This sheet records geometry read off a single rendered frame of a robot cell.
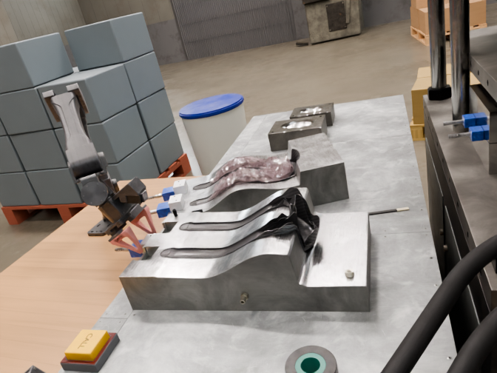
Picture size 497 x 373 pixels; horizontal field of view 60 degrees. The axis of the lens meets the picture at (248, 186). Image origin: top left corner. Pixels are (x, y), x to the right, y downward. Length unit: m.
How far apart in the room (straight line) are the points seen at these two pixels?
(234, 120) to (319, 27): 6.64
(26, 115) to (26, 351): 2.63
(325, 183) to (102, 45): 2.60
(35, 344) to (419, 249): 0.83
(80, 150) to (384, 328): 0.78
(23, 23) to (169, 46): 3.56
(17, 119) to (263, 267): 2.98
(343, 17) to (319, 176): 8.65
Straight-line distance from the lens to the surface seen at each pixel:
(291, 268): 0.79
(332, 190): 1.18
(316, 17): 9.72
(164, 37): 12.58
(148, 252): 1.04
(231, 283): 0.85
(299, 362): 0.72
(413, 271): 0.92
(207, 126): 3.23
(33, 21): 12.62
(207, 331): 0.87
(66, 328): 1.06
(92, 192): 1.04
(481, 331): 0.69
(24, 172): 3.84
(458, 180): 1.29
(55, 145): 3.47
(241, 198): 1.16
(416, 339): 0.67
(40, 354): 1.03
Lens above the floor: 1.36
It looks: 24 degrees down
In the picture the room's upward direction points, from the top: 14 degrees counter-clockwise
